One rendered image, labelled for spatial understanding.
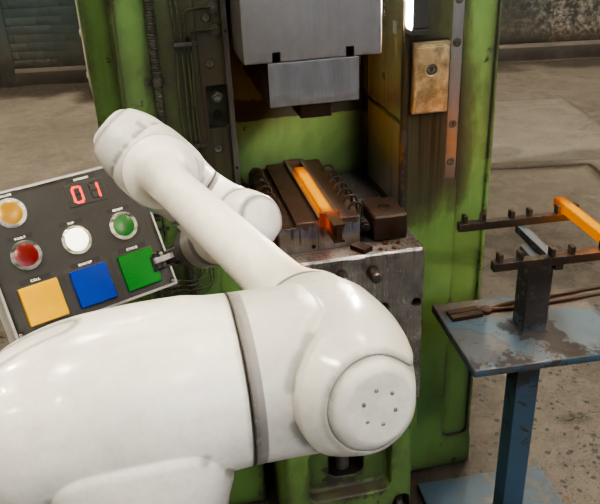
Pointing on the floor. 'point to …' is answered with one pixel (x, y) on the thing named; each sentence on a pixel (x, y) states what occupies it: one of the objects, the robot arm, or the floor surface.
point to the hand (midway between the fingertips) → (161, 261)
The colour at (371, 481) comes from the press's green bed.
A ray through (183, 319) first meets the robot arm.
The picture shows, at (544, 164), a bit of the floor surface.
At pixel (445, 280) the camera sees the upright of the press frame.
